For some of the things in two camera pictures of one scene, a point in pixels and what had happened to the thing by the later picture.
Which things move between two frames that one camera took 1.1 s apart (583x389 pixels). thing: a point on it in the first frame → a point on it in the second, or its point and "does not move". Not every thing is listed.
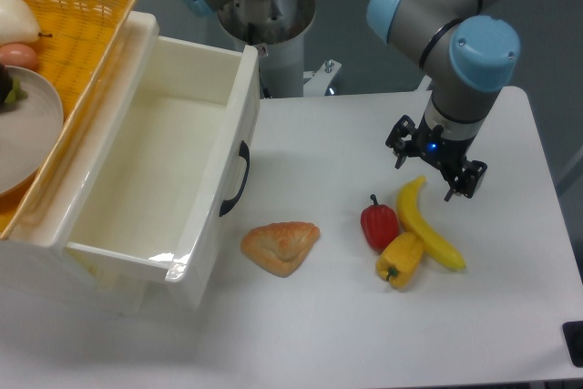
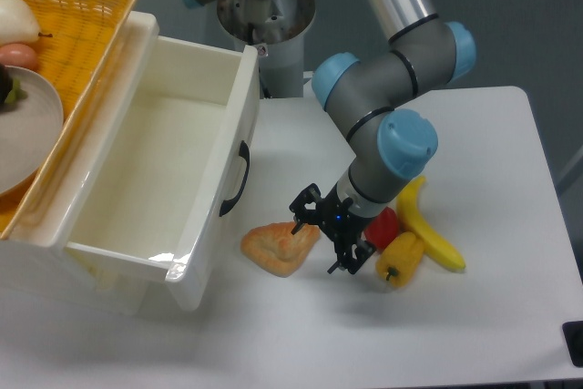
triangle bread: x=281 y=248 does not move
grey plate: x=30 y=131 does not move
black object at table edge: x=573 y=333 does not move
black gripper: x=448 y=154 → x=342 y=222
